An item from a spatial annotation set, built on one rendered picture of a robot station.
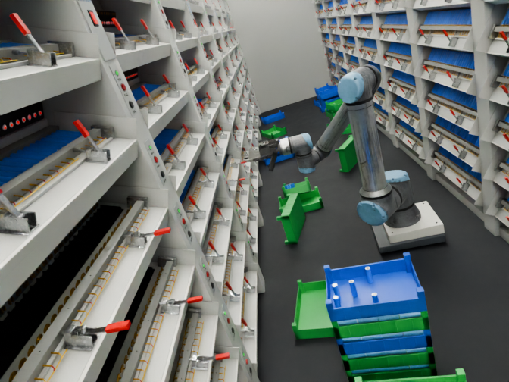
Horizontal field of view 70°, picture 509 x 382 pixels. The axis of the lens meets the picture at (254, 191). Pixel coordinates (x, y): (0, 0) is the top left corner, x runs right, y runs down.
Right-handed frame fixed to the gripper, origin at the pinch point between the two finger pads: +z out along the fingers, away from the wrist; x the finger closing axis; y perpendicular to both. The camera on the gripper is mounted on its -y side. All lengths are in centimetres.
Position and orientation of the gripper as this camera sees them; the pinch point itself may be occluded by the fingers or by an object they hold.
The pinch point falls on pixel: (246, 160)
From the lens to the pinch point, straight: 203.1
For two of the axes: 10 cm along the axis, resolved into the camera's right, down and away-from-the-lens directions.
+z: -9.7, 2.3, 1.1
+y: -2.6, -8.8, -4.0
